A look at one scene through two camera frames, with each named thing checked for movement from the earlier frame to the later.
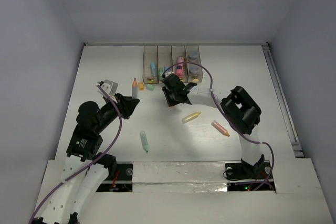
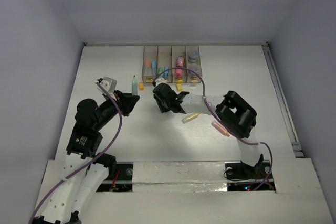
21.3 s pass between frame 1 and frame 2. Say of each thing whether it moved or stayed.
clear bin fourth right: stayed
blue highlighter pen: stayed
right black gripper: moved
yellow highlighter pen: stayed
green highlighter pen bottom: moved
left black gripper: stayed
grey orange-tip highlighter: moved
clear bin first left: stayed
